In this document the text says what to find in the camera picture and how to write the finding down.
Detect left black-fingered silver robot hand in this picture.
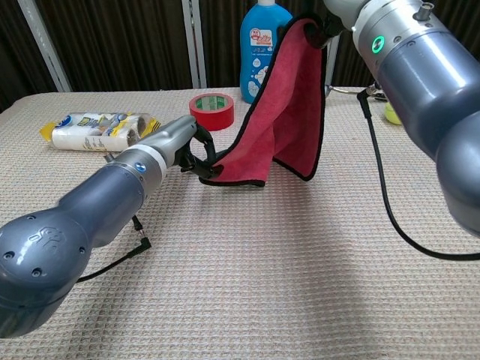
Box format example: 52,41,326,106
140,115,227,185

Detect right black-fingered silver robot hand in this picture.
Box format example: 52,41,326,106
304,0,368,50

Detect dark grey cloth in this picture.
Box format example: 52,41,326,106
199,13,328,188

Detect red tape roll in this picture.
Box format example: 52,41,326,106
188,93,236,132

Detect white rolls pack yellow ends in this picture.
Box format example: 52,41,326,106
39,112,163,153

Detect blue pump detergent bottle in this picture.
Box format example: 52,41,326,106
239,0,293,105

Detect yellow-green tennis ball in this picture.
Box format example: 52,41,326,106
385,103,402,125

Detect beige woven tablecloth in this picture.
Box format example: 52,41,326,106
0,86,480,360

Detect grey partition frame post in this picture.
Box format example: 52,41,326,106
325,35,341,87
181,0,208,89
16,0,72,93

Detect steel ladle black handle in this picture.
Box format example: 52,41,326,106
324,83,389,103

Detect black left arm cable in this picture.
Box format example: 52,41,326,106
76,215,153,284

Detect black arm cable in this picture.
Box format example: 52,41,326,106
356,88,480,260
76,215,153,284

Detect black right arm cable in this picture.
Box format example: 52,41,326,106
356,88,480,260

